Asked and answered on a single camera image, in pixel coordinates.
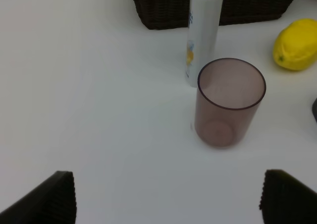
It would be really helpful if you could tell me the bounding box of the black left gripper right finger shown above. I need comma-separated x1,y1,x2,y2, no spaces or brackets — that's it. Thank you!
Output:
259,169,317,224

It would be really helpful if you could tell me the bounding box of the translucent pink plastic cup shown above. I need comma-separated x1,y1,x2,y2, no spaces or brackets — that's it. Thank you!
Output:
194,58,266,148

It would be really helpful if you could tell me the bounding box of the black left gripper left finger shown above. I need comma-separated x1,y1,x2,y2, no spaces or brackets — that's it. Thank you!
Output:
0,171,77,224

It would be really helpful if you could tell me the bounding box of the dark brown wicker basket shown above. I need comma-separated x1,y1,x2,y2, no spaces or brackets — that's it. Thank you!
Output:
133,0,293,30

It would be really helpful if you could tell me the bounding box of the yellow lemon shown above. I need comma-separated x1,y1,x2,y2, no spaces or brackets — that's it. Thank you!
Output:
272,18,317,71

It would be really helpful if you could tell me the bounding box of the black pump bottle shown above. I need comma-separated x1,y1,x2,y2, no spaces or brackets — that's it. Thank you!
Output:
312,99,317,122

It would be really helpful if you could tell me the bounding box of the white bottle blue cap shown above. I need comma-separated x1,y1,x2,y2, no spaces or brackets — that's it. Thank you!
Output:
186,0,223,87

